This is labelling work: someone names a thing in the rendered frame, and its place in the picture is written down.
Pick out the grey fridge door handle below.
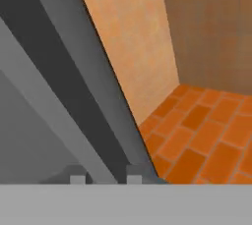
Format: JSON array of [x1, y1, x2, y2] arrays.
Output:
[[0, 0, 130, 185]]

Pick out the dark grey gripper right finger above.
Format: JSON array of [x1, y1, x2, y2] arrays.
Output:
[[125, 162, 169, 185]]

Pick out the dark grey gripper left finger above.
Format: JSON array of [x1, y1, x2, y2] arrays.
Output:
[[40, 164, 89, 185]]

